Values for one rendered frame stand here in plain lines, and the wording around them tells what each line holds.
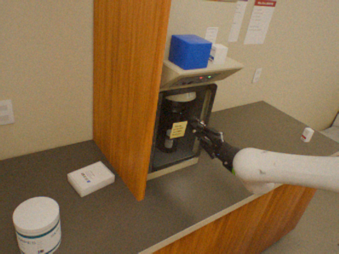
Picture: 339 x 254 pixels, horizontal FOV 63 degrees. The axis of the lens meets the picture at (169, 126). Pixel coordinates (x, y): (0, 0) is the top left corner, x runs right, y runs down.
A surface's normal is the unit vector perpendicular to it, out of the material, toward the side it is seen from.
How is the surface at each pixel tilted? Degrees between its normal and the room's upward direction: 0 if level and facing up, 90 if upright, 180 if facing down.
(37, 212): 0
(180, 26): 90
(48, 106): 90
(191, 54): 90
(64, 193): 0
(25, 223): 0
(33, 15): 90
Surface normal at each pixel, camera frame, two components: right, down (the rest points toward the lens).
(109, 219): 0.15, -0.84
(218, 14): 0.57, 0.50
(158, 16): -0.81, 0.19
